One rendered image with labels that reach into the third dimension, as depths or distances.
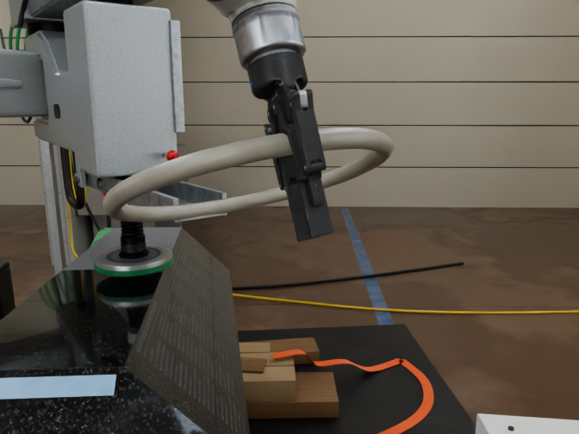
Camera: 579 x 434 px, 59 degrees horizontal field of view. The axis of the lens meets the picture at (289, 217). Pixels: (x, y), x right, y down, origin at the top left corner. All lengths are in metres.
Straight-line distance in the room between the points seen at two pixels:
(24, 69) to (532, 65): 5.71
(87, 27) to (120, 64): 0.11
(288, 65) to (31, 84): 1.42
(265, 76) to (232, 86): 5.61
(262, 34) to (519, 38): 6.11
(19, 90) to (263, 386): 1.44
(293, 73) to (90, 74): 0.77
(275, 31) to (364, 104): 5.60
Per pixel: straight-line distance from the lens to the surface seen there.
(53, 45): 1.85
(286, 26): 0.68
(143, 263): 1.45
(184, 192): 1.27
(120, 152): 1.37
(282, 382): 2.25
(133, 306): 1.33
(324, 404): 2.31
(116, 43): 1.37
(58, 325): 1.28
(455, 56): 6.47
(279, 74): 0.66
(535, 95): 6.78
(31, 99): 1.99
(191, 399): 1.16
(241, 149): 0.65
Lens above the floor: 1.36
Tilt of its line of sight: 14 degrees down
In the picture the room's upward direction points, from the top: straight up
